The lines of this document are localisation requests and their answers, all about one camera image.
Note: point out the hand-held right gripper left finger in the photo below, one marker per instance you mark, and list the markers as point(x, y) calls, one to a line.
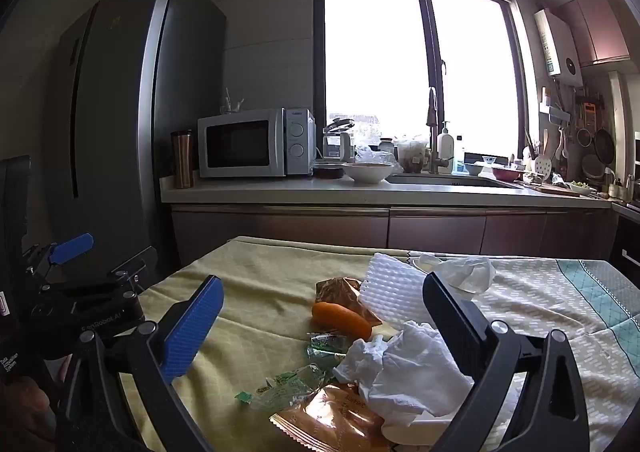
point(192, 332)

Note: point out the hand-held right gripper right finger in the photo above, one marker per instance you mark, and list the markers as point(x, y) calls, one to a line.
point(450, 322)

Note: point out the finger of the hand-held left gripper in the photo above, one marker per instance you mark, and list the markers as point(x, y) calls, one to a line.
point(72, 248)
point(131, 266)

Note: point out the white tissue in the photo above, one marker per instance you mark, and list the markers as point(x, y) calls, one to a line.
point(415, 372)

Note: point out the white foam fruit net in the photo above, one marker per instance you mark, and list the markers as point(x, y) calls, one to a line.
point(390, 287)

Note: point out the orange carrot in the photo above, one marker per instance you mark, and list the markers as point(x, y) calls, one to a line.
point(340, 319)

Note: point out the small gold wrapper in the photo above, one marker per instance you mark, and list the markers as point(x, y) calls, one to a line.
point(340, 289)

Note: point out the large gold snack bag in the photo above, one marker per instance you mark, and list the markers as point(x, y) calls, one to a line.
point(330, 417)

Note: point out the person's left hand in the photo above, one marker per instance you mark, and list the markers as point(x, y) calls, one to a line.
point(27, 407)

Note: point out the white plastic bag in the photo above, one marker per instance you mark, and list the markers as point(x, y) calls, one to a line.
point(465, 272)

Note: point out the yellow patterned tablecloth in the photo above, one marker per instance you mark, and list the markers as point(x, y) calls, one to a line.
point(250, 282)

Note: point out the kitchen counter with brown cabinets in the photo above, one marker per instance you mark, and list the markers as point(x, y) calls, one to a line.
point(435, 232)

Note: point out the green clear plastic wrapper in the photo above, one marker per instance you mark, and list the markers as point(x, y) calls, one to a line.
point(327, 344)
point(285, 387)

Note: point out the copper travel mug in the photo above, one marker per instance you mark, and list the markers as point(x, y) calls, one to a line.
point(182, 159)

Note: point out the teal and white patterned cloth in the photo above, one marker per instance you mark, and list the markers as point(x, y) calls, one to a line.
point(575, 312)

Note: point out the red mixing bowl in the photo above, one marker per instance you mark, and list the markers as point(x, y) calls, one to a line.
point(507, 174)

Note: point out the white microwave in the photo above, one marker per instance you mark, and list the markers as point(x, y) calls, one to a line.
point(240, 144)

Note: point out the wooden cutting board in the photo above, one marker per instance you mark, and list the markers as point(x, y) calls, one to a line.
point(550, 189)

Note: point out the clear plastic food jar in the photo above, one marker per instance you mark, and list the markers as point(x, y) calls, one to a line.
point(411, 156)

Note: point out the white ceramic bowl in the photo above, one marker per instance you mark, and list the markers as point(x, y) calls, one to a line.
point(367, 173)

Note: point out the white pump soap bottle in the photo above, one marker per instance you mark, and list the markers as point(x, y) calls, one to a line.
point(446, 149)

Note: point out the grey refrigerator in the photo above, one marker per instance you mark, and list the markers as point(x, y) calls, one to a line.
point(125, 81)

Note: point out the clear plastic bag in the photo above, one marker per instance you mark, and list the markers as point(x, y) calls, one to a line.
point(366, 154)

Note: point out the white ornament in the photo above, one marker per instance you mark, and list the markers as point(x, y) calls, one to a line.
point(232, 104)

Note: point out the metal kitchen faucet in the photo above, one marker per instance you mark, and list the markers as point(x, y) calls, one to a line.
point(432, 131)

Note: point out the black kitchen appliance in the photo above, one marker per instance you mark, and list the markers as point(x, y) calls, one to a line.
point(630, 252)

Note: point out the white electric kettle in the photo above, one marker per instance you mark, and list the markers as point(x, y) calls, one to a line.
point(340, 141)

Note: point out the black frying pan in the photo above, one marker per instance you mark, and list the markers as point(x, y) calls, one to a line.
point(603, 144)

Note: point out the dark framed window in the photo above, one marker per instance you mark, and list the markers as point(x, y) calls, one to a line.
point(370, 41)

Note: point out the white water heater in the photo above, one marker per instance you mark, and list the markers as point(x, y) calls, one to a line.
point(560, 46)

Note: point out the pink wall cabinet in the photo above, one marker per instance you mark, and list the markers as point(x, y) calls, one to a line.
point(597, 26)

